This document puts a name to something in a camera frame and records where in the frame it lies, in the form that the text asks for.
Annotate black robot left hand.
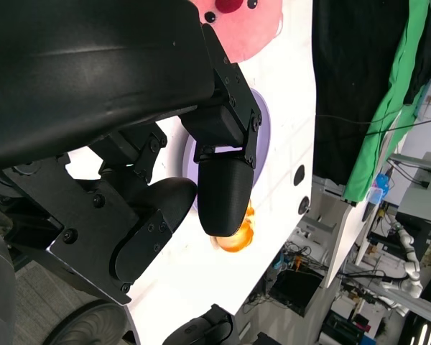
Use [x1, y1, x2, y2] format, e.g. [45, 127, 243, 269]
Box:
[0, 0, 264, 307]

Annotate green cloth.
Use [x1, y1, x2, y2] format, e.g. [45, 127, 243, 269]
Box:
[343, 0, 431, 207]

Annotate lilac plastic plate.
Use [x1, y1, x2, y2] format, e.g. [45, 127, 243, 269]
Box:
[182, 88, 273, 213]

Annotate grey background machine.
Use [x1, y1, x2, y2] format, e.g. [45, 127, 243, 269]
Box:
[390, 152, 431, 226]

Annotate black box under table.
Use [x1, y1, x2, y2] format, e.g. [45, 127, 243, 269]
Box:
[268, 267, 326, 318]

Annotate blue plastic item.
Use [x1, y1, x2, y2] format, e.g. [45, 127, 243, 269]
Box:
[372, 172, 392, 194]

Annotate black backdrop cloth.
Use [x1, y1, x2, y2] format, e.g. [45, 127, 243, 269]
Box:
[311, 0, 431, 184]

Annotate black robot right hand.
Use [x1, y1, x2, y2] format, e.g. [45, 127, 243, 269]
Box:
[162, 303, 235, 345]

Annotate orange striped bun toy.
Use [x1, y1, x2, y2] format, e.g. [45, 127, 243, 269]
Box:
[209, 198, 256, 254]

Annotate pink plush pig doll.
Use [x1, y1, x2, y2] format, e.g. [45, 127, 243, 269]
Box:
[192, 0, 284, 63]

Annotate dark round wheel base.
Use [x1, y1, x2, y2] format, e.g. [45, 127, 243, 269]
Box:
[42, 300, 131, 345]

